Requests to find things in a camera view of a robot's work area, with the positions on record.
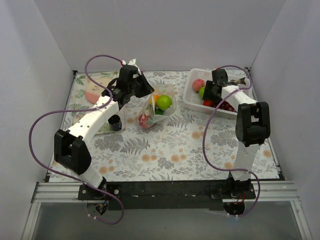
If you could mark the pink white round plate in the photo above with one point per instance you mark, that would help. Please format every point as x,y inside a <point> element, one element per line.
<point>94,91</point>

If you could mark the white plastic basket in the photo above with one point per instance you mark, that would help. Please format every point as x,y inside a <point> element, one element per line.
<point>195,102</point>

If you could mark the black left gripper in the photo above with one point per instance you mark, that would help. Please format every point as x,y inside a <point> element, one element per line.
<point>141,85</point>

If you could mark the yellow orange mango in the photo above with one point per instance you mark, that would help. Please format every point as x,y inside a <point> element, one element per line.
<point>155,98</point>

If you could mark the grey toy fish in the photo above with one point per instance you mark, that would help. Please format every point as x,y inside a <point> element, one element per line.
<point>238,81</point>

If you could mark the red apple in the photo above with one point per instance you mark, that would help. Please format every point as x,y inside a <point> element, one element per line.
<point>143,120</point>

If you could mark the aluminium frame rail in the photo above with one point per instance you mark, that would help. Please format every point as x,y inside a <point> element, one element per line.
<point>63,192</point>

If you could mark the clear zip top bag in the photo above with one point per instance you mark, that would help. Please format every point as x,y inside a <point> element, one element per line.
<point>159,89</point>

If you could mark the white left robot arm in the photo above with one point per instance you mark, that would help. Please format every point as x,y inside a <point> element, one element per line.
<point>71,146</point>

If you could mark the red bell pepper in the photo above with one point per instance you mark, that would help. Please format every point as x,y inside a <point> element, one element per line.
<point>209,103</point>

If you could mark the purple grape bunch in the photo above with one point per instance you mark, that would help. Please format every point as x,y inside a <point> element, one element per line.
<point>227,107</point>

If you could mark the green cucumber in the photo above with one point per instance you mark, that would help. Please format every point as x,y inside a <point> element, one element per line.
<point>160,112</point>

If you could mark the dark blue cup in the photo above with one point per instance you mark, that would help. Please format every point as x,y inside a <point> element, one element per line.
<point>115,123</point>

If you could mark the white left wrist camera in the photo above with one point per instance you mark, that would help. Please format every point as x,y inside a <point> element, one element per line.
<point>132,62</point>

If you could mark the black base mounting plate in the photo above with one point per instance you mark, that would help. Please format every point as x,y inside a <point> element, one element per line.
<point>185,194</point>

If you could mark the pink peach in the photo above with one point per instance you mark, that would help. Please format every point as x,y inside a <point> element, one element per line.
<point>198,84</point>

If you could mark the floral table mat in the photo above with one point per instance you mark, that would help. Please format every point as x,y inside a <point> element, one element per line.
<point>189,145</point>

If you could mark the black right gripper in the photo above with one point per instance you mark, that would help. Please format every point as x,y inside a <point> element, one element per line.
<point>213,91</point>

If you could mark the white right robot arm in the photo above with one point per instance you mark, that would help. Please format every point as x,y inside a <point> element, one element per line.
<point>252,126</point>

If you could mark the green apple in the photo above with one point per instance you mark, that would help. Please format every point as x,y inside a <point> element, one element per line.
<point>164,102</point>

